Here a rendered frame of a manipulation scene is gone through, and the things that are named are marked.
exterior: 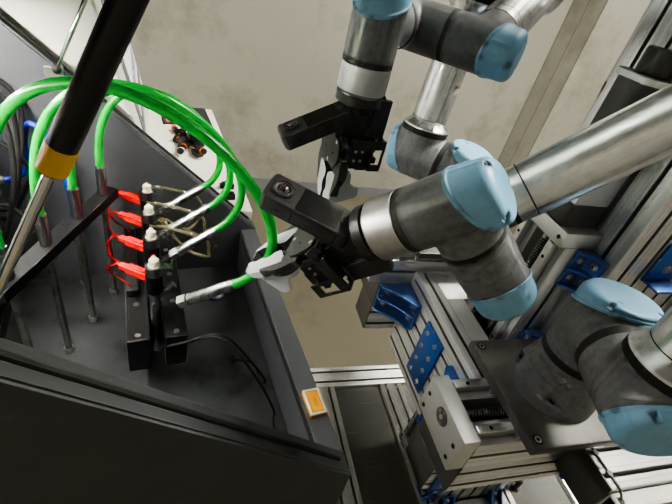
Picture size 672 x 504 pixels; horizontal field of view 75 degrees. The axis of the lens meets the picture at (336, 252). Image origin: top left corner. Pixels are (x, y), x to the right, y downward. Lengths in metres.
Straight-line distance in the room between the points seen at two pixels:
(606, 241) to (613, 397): 0.39
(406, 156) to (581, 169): 0.58
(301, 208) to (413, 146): 0.63
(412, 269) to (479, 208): 0.74
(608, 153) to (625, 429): 0.34
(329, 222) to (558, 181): 0.28
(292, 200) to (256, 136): 2.62
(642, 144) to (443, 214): 0.26
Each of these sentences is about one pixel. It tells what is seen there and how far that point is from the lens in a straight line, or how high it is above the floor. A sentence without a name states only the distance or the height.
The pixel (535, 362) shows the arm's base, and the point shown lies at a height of 1.10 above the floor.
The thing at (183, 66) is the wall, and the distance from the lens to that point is 2.97.
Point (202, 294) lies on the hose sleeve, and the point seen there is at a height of 1.14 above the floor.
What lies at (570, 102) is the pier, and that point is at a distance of 3.56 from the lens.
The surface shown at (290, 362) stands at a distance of 0.85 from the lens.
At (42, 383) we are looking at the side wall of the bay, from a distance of 0.42.
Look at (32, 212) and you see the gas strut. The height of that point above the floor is 1.42.
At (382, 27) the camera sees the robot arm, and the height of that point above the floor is 1.52.
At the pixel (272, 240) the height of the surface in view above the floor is 1.26.
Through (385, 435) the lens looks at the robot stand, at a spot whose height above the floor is 0.21.
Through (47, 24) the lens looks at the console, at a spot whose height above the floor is 1.37.
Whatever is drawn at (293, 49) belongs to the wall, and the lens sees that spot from 2.96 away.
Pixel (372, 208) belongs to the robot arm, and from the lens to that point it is 0.48.
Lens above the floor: 1.61
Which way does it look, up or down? 36 degrees down
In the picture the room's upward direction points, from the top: 15 degrees clockwise
